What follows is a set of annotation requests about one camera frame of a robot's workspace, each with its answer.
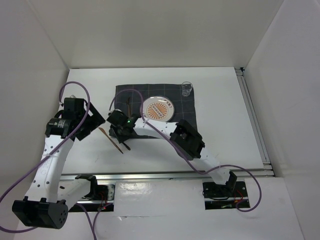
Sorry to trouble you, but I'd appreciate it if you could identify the copper knife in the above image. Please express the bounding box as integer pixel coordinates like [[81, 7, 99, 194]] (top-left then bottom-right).
[[98, 127, 124, 154]]

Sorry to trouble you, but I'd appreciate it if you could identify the dark wooden spoon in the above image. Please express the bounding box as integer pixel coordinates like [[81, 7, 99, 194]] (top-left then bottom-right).
[[126, 97, 132, 117]]

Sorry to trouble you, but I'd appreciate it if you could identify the dark grey checked cloth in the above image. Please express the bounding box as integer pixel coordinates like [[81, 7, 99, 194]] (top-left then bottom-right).
[[114, 83, 198, 129]]

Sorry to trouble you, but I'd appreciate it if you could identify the white plate with orange pattern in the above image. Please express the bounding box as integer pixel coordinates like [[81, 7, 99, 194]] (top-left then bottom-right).
[[142, 96, 175, 122]]

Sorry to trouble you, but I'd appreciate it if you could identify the clear drinking glass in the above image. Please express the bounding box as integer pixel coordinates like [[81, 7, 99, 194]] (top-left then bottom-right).
[[181, 81, 193, 97]]

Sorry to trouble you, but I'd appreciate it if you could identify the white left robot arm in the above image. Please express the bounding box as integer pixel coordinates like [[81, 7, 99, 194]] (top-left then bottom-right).
[[12, 97, 105, 229]]

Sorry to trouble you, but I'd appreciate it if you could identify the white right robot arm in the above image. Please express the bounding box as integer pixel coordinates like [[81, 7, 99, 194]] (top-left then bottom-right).
[[106, 109, 237, 196]]

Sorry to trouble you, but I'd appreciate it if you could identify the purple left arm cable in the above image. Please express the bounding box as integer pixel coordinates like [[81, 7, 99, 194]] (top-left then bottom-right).
[[0, 81, 106, 240]]

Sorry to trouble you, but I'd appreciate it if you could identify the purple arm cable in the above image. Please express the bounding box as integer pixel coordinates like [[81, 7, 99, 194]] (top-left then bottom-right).
[[0, 81, 106, 240], [108, 88, 263, 213]]

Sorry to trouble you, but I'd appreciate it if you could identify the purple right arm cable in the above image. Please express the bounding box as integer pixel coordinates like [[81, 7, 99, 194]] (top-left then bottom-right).
[[108, 88, 263, 213]]

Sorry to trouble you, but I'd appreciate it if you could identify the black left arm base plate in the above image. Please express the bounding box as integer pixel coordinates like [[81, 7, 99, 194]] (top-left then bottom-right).
[[65, 178, 116, 213]]

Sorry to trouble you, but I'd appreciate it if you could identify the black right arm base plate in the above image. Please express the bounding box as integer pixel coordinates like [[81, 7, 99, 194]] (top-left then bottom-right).
[[202, 181, 251, 210]]

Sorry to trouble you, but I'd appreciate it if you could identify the aluminium right side rail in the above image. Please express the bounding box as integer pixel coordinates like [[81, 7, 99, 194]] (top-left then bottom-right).
[[234, 67, 273, 170]]

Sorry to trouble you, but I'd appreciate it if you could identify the aluminium rail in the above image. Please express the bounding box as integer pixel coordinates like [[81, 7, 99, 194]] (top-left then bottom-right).
[[234, 67, 273, 170], [60, 169, 275, 183]]

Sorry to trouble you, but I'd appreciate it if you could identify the aluminium front rail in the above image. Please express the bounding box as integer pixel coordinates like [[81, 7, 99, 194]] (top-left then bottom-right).
[[60, 169, 275, 183]]

